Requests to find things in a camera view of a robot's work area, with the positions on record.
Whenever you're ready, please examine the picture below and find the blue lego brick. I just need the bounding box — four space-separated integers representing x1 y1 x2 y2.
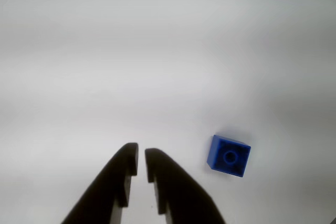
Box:
206 134 251 178

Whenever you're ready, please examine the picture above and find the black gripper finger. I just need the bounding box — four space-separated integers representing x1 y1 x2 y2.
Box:
144 147 226 224
60 142 139 224

